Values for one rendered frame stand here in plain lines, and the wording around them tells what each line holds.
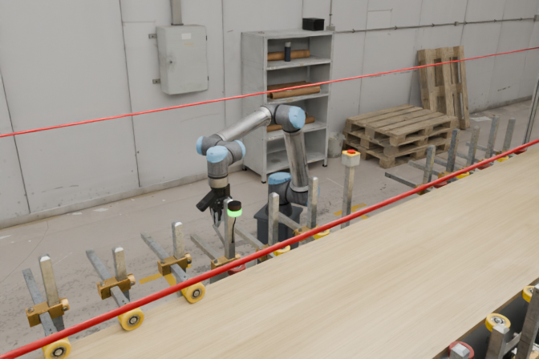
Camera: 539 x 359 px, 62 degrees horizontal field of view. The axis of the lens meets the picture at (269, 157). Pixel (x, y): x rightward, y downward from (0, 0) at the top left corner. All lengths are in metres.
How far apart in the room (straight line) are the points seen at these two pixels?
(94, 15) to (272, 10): 1.82
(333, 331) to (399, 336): 0.23
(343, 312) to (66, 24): 3.29
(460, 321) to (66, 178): 3.58
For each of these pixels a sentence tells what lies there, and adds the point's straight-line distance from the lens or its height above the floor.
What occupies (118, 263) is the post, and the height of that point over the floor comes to 1.05.
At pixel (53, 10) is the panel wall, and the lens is 4.22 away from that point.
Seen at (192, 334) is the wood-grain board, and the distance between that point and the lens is 1.74.
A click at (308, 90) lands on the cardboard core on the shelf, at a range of 4.94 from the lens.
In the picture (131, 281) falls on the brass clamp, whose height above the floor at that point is 0.95.
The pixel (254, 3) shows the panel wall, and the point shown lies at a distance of 4.91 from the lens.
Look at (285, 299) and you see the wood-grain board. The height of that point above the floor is 0.90.
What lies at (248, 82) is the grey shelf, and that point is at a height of 1.05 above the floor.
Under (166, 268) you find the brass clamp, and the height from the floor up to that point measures 0.95.
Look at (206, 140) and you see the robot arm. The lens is 2.13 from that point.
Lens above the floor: 2.08
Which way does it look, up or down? 22 degrees down
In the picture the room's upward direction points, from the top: 1 degrees clockwise
